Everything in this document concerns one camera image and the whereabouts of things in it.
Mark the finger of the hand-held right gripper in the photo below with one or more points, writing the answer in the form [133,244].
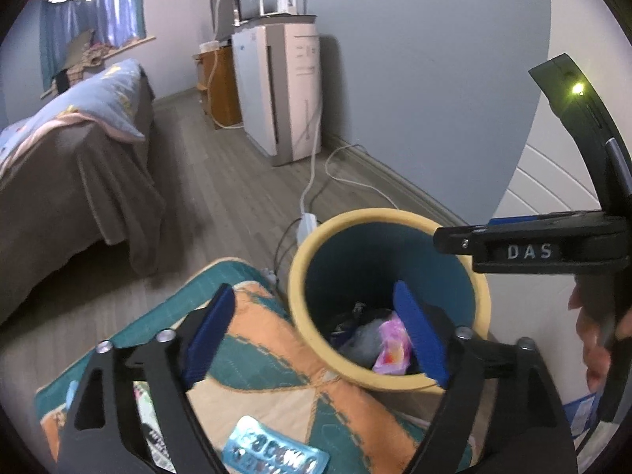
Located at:
[513,230]

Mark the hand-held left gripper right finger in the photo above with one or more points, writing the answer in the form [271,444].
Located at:
[419,335]

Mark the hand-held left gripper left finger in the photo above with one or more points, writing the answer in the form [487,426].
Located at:
[212,335]

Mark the yellow-rimmed teal waste bin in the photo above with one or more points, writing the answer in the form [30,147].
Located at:
[345,256]

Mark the person's right hand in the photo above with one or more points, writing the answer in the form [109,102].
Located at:
[592,353]

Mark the pink wrapper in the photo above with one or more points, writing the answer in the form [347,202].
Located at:
[390,350]

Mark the grey plastic bag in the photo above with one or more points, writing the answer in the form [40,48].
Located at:
[364,341]

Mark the white panelled door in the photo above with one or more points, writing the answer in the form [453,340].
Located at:
[543,182]

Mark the teal and orange printed rug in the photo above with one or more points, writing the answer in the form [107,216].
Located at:
[276,355]

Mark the silver blue blister pack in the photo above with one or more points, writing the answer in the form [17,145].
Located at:
[274,447]

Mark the white power strip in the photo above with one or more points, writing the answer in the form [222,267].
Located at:
[306,227]

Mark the blue cardboard box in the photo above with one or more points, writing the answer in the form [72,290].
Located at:
[582,414]

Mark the wooden cabinet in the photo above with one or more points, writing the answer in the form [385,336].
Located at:
[222,84]

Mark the white air purifier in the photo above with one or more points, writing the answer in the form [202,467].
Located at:
[276,84]

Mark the brown patterned bag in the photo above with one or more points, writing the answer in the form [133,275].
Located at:
[86,57]

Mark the white router with antennas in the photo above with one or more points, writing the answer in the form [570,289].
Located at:
[286,2]

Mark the black flat monitor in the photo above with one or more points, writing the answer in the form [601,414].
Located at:
[224,5]

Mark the blue curtain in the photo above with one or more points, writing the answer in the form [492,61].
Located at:
[113,5]

